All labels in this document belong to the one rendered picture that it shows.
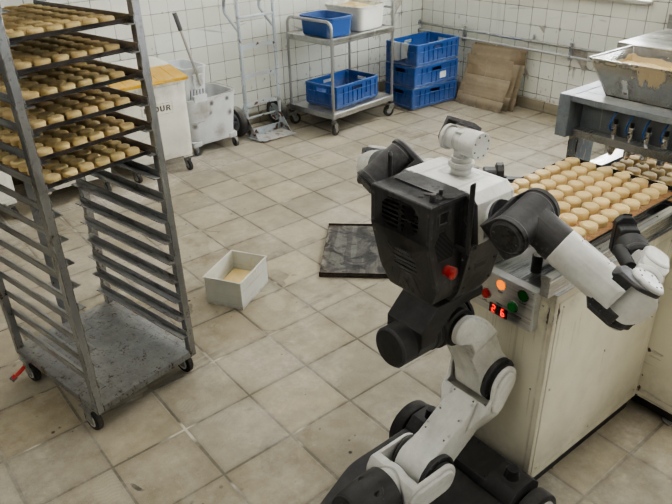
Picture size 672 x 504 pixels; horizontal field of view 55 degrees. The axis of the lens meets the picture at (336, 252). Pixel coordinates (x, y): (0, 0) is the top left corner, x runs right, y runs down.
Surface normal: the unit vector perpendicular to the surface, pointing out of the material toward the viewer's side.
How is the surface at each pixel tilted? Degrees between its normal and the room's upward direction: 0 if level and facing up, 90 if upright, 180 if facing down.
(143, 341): 0
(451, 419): 33
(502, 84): 67
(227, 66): 90
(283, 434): 0
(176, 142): 95
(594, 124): 90
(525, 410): 90
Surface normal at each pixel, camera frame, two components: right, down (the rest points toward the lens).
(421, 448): -0.28, -0.72
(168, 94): 0.62, 0.39
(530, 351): -0.78, 0.32
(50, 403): -0.03, -0.88
